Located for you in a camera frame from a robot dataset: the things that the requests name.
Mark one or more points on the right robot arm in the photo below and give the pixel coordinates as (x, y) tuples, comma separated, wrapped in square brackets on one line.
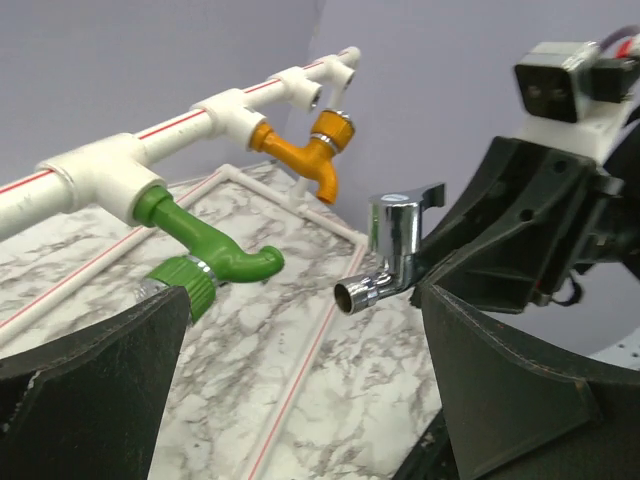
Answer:
[(531, 217)]

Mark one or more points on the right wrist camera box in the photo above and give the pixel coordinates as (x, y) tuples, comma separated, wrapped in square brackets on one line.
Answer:
[(576, 99)]

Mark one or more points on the chrome metal faucet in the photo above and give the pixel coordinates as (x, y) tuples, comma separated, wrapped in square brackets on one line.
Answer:
[(394, 236)]

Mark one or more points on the orange plastic faucet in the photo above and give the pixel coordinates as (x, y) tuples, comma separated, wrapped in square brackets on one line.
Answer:
[(329, 136)]

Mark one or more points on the white PVC pipe frame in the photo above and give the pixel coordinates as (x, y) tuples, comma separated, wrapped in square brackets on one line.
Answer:
[(114, 173)]

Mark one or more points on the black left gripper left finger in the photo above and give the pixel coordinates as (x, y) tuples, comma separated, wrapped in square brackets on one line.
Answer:
[(89, 404)]

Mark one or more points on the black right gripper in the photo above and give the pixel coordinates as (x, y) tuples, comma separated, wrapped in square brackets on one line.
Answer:
[(506, 241)]

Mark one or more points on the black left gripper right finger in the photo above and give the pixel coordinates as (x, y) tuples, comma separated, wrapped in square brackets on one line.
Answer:
[(517, 407)]

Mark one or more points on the green plastic faucet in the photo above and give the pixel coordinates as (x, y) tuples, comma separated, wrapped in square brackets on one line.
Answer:
[(212, 258)]

